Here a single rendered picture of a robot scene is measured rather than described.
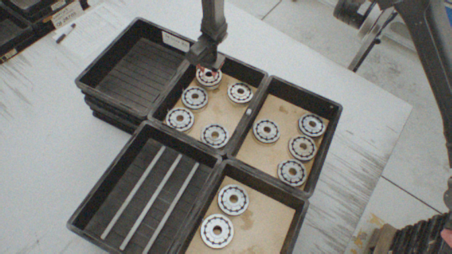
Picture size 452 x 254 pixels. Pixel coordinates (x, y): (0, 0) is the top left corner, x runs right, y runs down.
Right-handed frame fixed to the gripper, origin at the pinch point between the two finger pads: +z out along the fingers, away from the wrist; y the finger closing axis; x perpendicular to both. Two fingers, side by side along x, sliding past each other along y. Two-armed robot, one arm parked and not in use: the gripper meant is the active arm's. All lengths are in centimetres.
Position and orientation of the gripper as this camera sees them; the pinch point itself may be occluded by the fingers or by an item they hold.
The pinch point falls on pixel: (208, 72)
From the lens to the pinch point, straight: 123.9
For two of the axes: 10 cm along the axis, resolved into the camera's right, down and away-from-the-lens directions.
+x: 4.5, -7.7, 4.5
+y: 8.9, 4.3, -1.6
